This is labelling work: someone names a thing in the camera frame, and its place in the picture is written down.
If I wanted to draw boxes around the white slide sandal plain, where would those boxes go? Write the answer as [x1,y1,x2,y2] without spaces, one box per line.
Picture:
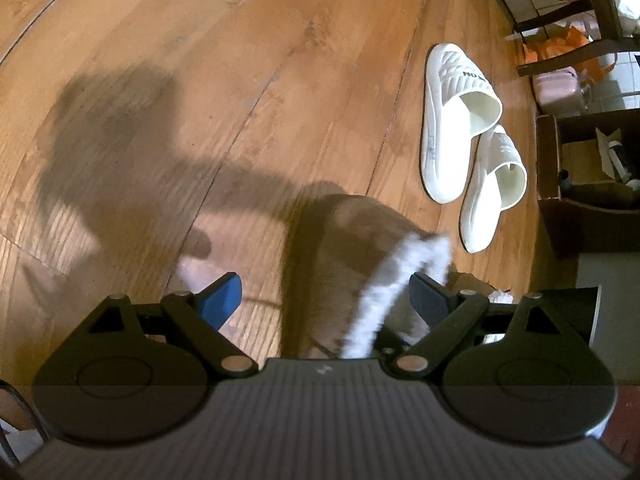
[460,125,528,254]

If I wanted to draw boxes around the brown suede fur-lined clog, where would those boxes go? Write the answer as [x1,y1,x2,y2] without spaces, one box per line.
[281,194,452,359]

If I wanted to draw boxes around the pink container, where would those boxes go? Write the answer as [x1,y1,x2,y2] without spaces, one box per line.
[532,67,592,117]

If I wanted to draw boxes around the orange plastic bag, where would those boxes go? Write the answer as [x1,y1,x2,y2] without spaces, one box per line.
[518,26,618,82]

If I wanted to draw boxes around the white slide sandal with logo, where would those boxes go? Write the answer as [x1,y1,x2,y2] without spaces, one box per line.
[420,44,503,205]

